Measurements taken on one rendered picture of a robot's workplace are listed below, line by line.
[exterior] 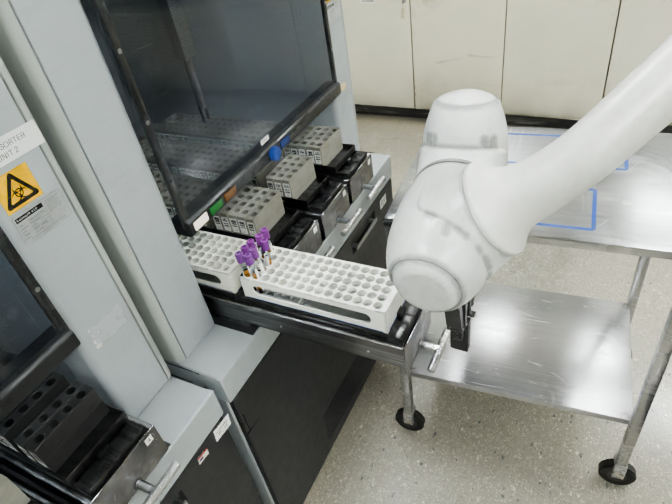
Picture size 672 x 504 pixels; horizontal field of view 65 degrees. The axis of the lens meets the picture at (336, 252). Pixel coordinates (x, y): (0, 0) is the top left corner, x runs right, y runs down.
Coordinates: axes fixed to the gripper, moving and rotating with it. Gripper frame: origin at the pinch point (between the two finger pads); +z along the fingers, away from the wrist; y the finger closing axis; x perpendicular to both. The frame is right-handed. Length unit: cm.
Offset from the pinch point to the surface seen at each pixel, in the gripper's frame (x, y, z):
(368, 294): -15.4, 1.8, -5.8
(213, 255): -48.9, 1.6, -5.9
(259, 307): -36.7, 6.1, 0.2
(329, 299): -21.1, 5.2, -6.0
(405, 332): -8.1, 4.1, -1.4
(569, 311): 15, -63, 52
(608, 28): 6, -228, 24
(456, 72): -68, -229, 49
